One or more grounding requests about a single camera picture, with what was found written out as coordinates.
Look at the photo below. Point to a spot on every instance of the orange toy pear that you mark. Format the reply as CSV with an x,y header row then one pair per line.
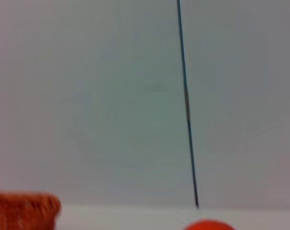
x,y
209,225

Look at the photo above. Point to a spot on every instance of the orange woven wicker basket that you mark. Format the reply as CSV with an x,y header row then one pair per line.
x,y
23,212

